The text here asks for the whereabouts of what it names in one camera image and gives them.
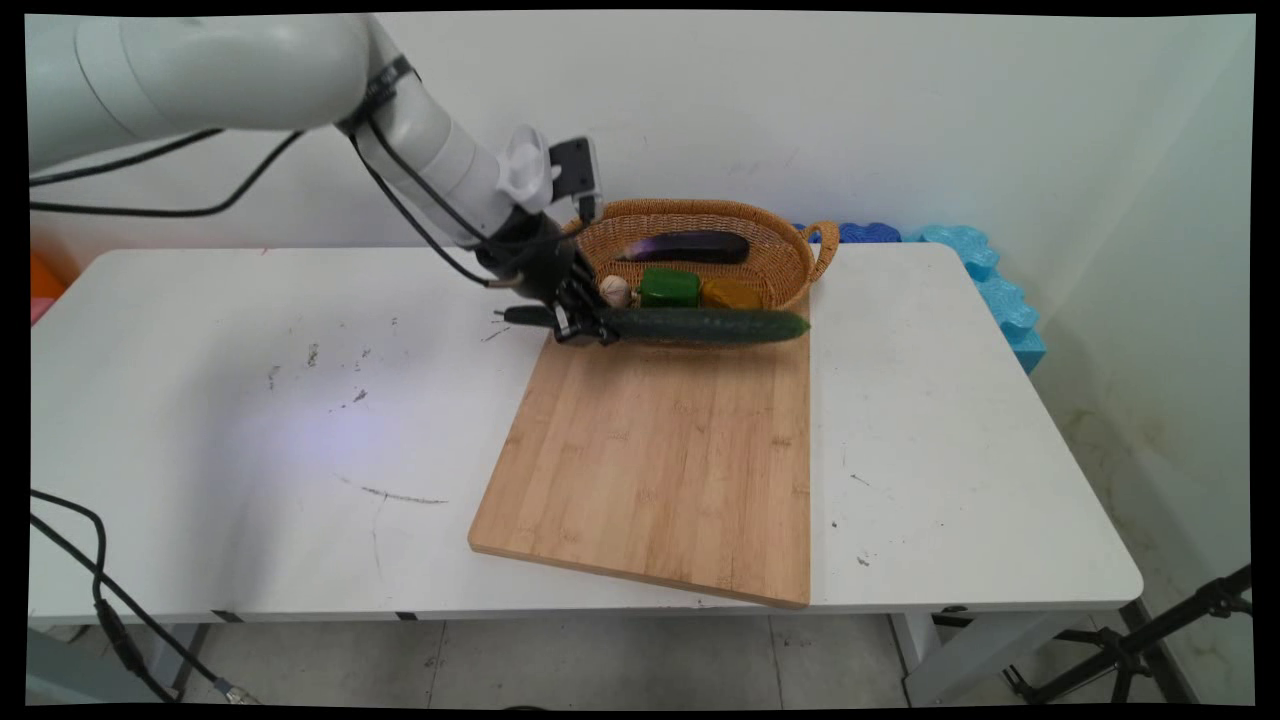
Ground green bell pepper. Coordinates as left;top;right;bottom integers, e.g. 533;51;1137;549
638;266;702;309

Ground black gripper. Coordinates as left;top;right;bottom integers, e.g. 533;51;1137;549
476;212;621;348

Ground black cable hanging from arm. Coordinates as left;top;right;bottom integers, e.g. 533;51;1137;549
28;128;305;219

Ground woven wicker basket with handles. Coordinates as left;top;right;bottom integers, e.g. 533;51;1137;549
565;198;841;313

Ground black cable along forearm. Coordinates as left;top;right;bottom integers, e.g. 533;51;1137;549
345;118;501;289

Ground white table leg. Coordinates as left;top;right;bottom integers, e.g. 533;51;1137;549
890;608;1086;707

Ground black cable with connector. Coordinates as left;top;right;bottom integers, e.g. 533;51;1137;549
28;488;263;707

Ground dark blue foam puzzle mat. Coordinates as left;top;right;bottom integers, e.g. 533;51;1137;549
790;221;903;245

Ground wrist camera on white mount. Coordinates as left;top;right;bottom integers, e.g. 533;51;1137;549
496;125;603;223

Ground orange foam mat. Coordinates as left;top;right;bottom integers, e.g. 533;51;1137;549
28;250;69;327

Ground long dark green cucumber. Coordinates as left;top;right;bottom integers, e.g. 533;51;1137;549
502;305;812;348

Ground cyan foam puzzle mat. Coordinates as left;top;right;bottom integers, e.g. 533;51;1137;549
903;224;1048;375

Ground yellow orange bell pepper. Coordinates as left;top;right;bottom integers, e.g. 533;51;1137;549
700;277;765;311

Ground black tripod stand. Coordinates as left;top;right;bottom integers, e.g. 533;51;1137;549
935;565;1253;707

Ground purple eggplant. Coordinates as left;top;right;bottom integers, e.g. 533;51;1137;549
616;231;751;266

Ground bamboo cutting board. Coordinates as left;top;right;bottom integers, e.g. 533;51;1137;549
468;325;812;610

